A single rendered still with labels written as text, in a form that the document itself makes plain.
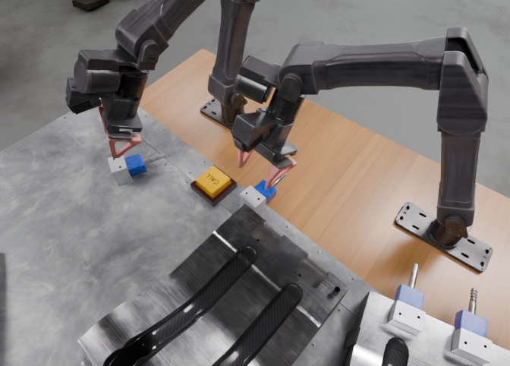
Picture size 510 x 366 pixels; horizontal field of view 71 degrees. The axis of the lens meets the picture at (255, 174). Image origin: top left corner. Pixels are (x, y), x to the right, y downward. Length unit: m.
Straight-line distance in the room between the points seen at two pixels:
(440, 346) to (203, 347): 0.40
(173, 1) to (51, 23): 2.66
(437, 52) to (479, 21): 2.89
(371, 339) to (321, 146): 0.49
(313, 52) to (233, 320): 0.47
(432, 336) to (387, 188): 0.35
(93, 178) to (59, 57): 2.03
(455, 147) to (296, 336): 0.40
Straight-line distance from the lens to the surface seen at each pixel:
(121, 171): 0.90
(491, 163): 2.32
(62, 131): 1.13
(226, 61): 0.87
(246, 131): 0.61
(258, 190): 0.82
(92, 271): 0.85
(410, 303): 0.74
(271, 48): 2.71
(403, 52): 0.57
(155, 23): 0.71
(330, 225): 0.85
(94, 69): 0.70
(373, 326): 0.72
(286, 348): 0.65
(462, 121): 0.59
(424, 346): 0.74
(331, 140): 1.00
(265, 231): 0.75
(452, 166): 0.70
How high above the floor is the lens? 1.53
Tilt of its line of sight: 54 degrees down
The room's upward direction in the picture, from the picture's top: straight up
